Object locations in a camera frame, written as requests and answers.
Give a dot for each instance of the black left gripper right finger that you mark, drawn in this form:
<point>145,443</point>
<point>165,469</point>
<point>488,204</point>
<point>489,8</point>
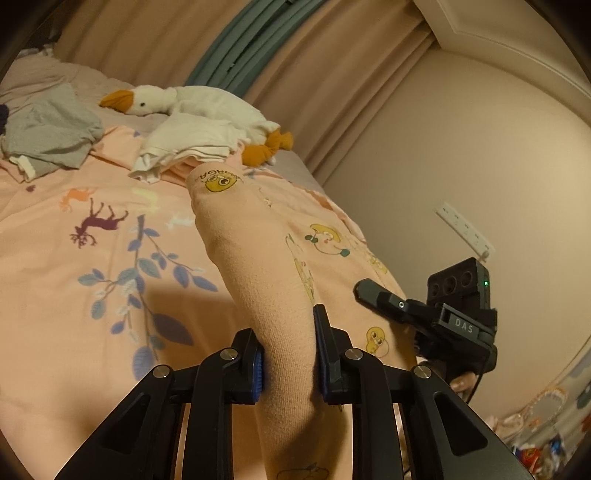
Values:
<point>349,376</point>

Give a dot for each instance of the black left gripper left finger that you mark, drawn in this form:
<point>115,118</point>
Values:
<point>232,376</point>

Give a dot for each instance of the peach cartoon print garment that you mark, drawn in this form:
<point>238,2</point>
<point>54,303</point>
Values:
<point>281,251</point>

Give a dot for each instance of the pink printed bed sheet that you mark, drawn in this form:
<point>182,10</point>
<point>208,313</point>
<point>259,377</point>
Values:
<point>102,279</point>

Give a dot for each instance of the pink crumpled garment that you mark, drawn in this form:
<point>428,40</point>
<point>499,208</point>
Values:
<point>178,173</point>

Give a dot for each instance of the white folded garment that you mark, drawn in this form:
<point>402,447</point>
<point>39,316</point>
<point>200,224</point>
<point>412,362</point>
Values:
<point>182,136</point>

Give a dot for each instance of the white goose plush toy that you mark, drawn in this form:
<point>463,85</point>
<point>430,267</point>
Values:
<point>265,136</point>

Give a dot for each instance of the pink pleated curtain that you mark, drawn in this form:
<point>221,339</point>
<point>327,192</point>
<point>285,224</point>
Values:
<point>324,85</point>

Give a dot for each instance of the grey small garment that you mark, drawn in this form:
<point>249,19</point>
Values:
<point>55,132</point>

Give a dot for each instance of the teal curtain stripe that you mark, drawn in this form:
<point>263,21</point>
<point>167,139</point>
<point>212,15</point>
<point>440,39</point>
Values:
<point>246,45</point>

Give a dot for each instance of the navy dark garment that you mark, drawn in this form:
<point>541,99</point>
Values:
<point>4,115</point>

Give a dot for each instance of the black tracking camera box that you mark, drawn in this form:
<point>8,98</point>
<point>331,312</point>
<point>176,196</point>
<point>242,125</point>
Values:
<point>464,286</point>

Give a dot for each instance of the white wall power strip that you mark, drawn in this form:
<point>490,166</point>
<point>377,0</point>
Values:
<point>476,240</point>

